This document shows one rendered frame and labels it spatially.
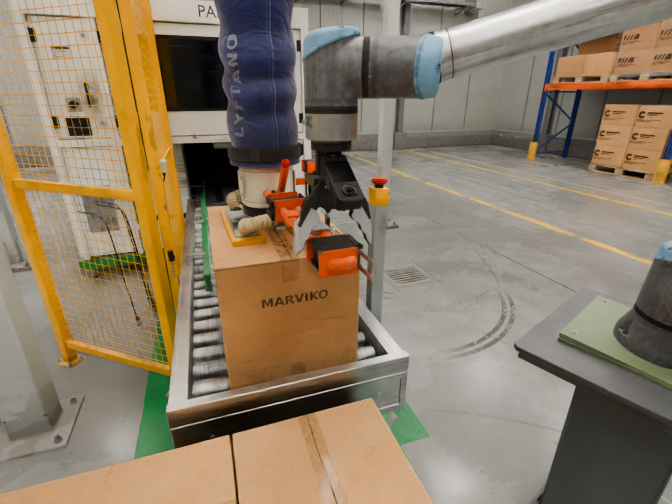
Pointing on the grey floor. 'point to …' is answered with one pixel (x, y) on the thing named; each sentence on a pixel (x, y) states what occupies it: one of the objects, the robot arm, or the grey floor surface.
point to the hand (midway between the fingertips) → (335, 251)
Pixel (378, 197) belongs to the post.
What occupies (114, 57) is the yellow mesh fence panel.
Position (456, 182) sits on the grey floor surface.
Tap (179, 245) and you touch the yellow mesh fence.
